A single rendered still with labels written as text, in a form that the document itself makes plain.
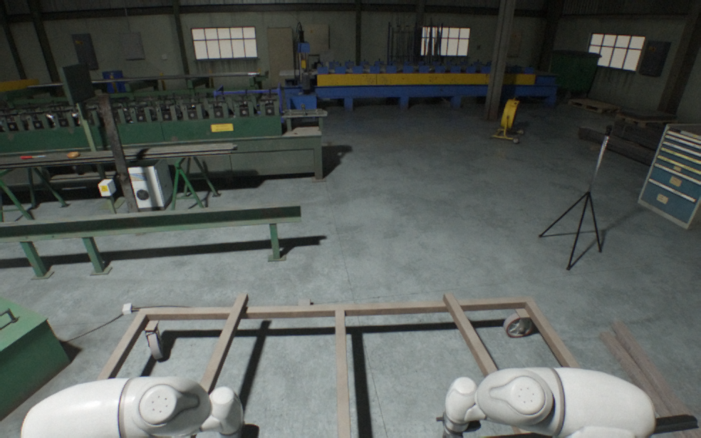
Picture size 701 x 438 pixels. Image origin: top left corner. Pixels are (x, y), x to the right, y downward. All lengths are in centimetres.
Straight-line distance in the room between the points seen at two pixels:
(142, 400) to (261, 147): 426
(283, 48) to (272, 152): 824
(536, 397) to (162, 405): 67
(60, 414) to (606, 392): 101
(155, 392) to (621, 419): 85
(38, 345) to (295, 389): 157
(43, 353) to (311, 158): 349
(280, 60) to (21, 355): 1136
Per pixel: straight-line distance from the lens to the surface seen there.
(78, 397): 86
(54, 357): 294
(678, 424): 213
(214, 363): 210
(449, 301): 240
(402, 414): 226
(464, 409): 136
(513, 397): 77
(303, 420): 224
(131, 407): 81
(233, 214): 323
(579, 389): 85
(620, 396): 88
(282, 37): 1284
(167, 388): 77
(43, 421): 88
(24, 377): 289
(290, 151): 486
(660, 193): 551
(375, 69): 935
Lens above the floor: 190
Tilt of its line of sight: 28 degrees down
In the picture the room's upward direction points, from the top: straight up
